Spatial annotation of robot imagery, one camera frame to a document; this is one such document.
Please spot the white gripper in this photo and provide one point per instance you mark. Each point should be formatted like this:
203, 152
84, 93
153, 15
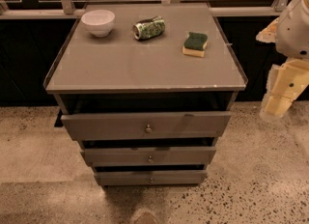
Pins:
294, 36

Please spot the grey bottom drawer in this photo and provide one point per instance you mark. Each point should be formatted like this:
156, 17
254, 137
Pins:
168, 177

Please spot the grey drawer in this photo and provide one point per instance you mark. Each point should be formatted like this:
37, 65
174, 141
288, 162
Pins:
153, 156
160, 125
168, 177

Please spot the grey drawer cabinet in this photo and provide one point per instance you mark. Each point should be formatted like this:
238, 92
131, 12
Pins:
119, 74

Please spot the grey middle drawer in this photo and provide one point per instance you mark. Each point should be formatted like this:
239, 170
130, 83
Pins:
153, 156

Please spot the grey top drawer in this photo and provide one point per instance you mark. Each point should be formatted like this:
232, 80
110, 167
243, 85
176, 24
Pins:
160, 125

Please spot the green yellow sponge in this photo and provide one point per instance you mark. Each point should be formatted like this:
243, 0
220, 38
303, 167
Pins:
195, 44

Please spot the crushed green soda can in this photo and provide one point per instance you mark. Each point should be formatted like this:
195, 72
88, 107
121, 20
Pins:
148, 28

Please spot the white ceramic bowl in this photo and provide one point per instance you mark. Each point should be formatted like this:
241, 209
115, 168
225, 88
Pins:
98, 22

